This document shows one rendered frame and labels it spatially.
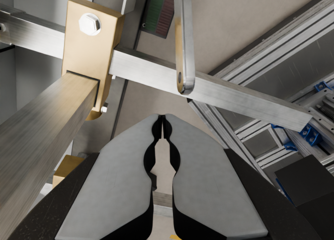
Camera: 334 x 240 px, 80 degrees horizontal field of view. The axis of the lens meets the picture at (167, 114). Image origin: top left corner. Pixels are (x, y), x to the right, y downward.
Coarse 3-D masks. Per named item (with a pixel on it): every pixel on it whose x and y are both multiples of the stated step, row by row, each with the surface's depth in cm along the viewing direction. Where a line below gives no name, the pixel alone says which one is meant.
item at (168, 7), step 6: (168, 0) 31; (168, 6) 31; (162, 12) 32; (168, 12) 32; (162, 18) 32; (168, 18) 32; (162, 24) 33; (168, 24) 33; (156, 30) 33; (162, 30) 33
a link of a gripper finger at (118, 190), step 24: (144, 120) 11; (120, 144) 10; (144, 144) 10; (96, 168) 8; (120, 168) 8; (144, 168) 8; (96, 192) 7; (120, 192) 7; (144, 192) 7; (72, 216) 6; (96, 216) 6; (120, 216) 6; (144, 216) 7
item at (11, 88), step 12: (0, 0) 35; (12, 0) 37; (0, 48) 38; (12, 48) 41; (0, 60) 39; (12, 60) 42; (0, 72) 40; (12, 72) 43; (0, 84) 41; (12, 84) 45; (0, 96) 42; (12, 96) 46; (0, 108) 43; (12, 108) 47; (0, 120) 44
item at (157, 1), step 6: (156, 0) 31; (162, 0) 31; (150, 6) 31; (156, 6) 31; (150, 12) 32; (156, 12) 32; (150, 18) 32; (156, 18) 32; (150, 24) 32; (150, 30) 33
